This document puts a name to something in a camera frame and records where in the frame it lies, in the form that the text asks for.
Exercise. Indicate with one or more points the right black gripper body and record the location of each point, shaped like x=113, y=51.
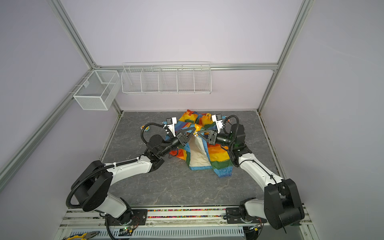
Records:
x=223, y=140

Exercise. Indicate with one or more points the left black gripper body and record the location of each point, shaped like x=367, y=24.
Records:
x=177, y=141

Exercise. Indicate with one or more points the rainbow striped jacket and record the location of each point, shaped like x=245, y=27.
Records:
x=197, y=153

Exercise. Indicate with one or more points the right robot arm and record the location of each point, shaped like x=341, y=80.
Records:
x=281, y=205

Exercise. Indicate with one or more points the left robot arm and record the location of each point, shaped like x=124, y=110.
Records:
x=90, y=192

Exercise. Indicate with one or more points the white mesh box basket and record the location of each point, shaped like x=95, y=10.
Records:
x=99, y=90

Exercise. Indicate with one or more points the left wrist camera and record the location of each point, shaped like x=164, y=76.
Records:
x=170, y=124

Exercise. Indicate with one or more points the white wire shelf basket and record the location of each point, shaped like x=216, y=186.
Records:
x=167, y=78

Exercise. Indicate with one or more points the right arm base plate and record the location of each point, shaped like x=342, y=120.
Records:
x=234, y=216

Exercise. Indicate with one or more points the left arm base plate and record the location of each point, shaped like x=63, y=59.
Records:
x=137, y=217

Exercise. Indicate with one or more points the white slotted cable duct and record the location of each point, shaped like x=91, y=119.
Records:
x=178, y=233

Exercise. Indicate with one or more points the yellow handled pliers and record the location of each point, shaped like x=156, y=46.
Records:
x=85, y=236

